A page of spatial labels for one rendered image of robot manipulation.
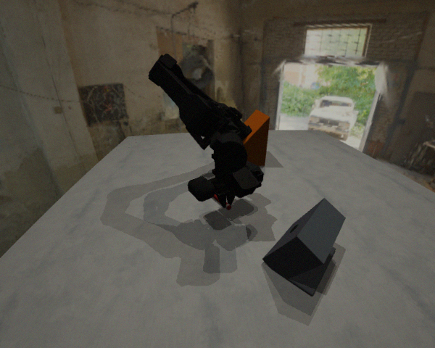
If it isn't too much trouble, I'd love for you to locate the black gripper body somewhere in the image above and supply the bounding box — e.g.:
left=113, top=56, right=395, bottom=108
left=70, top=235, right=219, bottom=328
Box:
left=188, top=161, right=260, bottom=202

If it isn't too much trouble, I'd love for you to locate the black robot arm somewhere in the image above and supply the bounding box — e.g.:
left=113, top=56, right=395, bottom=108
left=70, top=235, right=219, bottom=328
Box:
left=148, top=54, right=264, bottom=198

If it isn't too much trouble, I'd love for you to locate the dark grey sloped panel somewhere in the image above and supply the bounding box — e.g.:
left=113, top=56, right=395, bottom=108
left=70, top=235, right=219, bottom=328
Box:
left=262, top=198, right=346, bottom=297

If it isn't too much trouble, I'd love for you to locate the dark red peg with white band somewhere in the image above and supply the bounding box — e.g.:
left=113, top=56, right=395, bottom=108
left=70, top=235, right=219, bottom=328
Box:
left=213, top=194, right=231, bottom=210

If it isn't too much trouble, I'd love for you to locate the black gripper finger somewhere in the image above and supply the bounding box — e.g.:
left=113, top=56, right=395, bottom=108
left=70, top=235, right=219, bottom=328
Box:
left=215, top=189, right=230, bottom=209
left=225, top=183, right=236, bottom=205

